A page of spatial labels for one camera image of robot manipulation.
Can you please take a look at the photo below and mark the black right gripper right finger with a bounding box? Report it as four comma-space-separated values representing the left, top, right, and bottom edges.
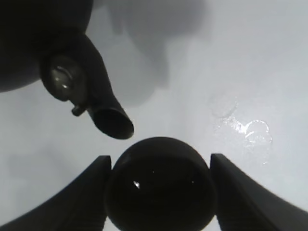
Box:
210, 154, 308, 231

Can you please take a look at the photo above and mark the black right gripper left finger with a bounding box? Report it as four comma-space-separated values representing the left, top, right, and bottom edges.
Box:
0, 156, 111, 231

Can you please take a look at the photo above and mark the small black teacup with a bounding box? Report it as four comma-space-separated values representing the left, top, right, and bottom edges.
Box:
104, 137, 217, 231

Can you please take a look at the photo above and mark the black cast iron teapot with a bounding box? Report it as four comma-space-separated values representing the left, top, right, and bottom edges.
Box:
0, 0, 134, 140

